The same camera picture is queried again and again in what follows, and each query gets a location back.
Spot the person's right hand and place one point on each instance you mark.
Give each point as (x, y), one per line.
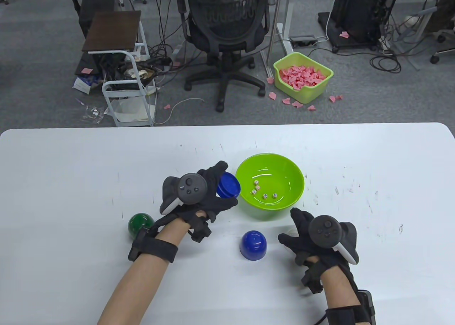
(302, 245)

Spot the person's left hand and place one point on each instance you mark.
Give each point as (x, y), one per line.
(213, 204)

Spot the clear plastic dome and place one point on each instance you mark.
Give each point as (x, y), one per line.
(292, 232)

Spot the blue dice cup base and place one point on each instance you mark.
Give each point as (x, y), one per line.
(229, 184)

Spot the black grey hand controller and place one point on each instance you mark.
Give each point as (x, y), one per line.
(192, 188)
(325, 231)

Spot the blue dice cup cover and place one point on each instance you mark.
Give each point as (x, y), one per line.
(254, 245)

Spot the green plastic bowl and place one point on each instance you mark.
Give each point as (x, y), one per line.
(280, 174)

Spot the green capsule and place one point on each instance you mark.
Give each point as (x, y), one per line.
(140, 225)

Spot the person's left forearm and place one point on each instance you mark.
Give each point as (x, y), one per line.
(142, 279)

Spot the white paper sheet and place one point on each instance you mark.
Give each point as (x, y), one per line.
(131, 110)

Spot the white metal cart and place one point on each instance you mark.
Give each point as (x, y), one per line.
(128, 92)

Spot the lime green plastic bin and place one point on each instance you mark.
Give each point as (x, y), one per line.
(309, 95)

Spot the clear plastic bag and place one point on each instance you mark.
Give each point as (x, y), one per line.
(93, 113)

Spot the pile of pink paper pieces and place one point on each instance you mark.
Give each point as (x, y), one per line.
(302, 77)

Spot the white power strip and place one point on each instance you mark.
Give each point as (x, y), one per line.
(177, 51)

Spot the black mesh office chair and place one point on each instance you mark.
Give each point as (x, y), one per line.
(227, 37)

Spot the blue white cardboard box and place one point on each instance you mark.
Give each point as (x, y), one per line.
(82, 85)

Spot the white desk leg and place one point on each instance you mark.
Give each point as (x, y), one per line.
(284, 37)

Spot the grey power socket box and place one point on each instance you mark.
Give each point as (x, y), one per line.
(302, 41)

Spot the brown top side table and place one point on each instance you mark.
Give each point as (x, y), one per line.
(112, 30)

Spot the black wheeled platform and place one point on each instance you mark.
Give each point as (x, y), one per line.
(330, 30)

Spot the dark brown side table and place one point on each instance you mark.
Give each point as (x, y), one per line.
(96, 1)

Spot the black computer tower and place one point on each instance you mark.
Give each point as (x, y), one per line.
(355, 12)

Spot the grey office chair base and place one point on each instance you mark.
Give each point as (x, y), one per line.
(444, 51)

